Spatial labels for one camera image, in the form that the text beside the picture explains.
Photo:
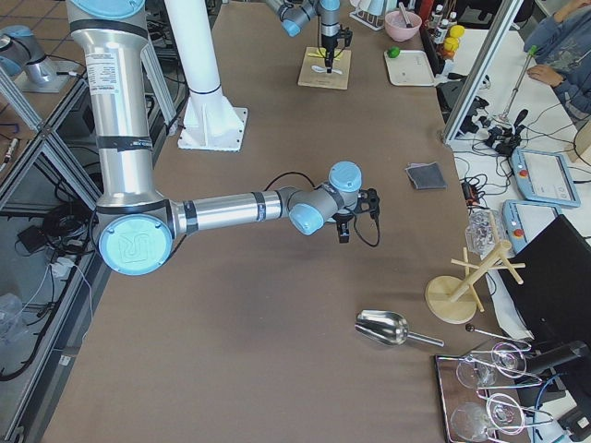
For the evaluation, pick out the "lower teach pendant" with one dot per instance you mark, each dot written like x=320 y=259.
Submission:
x=525 y=220

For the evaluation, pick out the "yellow lemon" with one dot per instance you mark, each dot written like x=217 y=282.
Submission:
x=456 y=31

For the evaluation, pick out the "person in blue hoodie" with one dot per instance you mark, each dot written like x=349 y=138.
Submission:
x=563 y=42

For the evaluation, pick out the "green lime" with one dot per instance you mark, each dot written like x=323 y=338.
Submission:
x=394 y=52

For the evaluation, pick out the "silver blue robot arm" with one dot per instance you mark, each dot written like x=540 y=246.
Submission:
x=140 y=228
x=295 y=17

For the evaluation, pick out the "pink bowl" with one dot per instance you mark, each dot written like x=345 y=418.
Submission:
x=396 y=26

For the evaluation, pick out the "wine glass upper right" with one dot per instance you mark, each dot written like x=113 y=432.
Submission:
x=508 y=359

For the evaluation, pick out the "metal rod green tip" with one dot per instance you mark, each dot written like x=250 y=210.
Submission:
x=503 y=117

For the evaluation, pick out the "wine glass lower right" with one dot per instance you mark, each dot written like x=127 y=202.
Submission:
x=505 y=414

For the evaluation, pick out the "metal glass rack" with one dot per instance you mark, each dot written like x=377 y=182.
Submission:
x=526 y=390

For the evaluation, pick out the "wine glass lower left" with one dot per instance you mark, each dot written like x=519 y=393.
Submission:
x=470 y=422

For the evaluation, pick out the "teach pendant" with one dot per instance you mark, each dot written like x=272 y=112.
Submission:
x=544 y=177
x=525 y=220

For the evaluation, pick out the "wooden cutting board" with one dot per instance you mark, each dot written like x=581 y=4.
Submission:
x=315 y=74

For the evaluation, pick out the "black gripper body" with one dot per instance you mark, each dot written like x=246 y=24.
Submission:
x=342 y=221
x=329 y=46

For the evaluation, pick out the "upper teach pendant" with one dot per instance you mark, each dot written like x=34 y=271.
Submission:
x=544 y=177

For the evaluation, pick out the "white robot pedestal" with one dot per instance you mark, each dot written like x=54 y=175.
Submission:
x=210 y=122

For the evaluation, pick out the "wooden mug tree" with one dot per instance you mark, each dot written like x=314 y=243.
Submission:
x=455 y=301

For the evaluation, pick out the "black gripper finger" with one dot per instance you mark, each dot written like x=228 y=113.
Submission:
x=343 y=233
x=328 y=64

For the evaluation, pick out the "white spoon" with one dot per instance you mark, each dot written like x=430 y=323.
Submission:
x=322 y=70

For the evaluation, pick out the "wine glass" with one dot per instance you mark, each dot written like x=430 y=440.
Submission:
x=508 y=359
x=475 y=374
x=470 y=422
x=505 y=414

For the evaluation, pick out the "person's hand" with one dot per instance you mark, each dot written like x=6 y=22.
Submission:
x=546 y=75

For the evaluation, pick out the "metal scoop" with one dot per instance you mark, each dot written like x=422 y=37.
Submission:
x=389 y=328

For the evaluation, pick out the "clear plastic container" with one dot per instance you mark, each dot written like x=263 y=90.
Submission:
x=484 y=230

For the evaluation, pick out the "aluminium frame post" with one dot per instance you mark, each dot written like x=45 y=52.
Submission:
x=492 y=43

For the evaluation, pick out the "white tray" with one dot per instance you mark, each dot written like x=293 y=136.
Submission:
x=410 y=68

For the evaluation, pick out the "grey folded cloth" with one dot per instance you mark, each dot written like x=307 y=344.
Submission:
x=424 y=176

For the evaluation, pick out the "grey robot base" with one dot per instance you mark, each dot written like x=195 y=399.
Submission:
x=32 y=69

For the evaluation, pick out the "wine glass upper left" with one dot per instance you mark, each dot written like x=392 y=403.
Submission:
x=475 y=374

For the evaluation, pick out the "black monitor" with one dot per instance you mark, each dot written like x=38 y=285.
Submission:
x=554 y=299

